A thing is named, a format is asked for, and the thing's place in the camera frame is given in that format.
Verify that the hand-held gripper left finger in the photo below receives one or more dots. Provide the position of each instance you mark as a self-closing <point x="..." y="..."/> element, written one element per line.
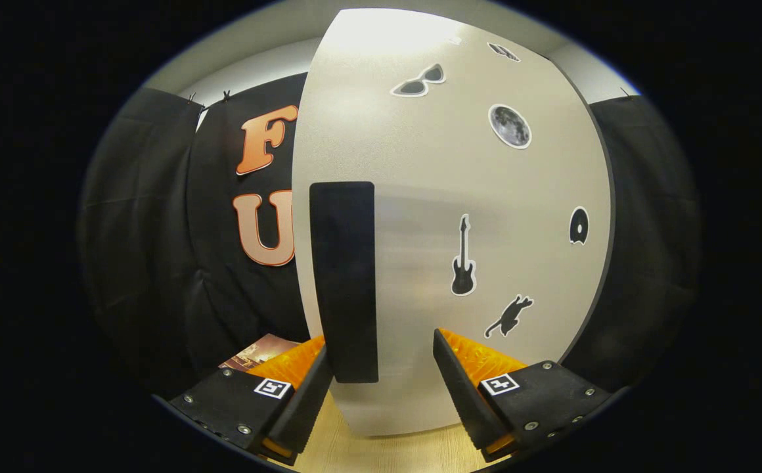
<point x="309" y="407"/>

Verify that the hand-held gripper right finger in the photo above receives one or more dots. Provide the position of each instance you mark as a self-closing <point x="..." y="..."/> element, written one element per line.
<point x="463" y="394"/>

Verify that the beige shoe cabinet door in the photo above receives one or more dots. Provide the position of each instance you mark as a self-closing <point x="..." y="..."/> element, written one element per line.
<point x="420" y="164"/>

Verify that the black backdrop cloth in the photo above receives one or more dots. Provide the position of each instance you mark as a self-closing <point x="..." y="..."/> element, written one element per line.
<point x="157" y="230"/>

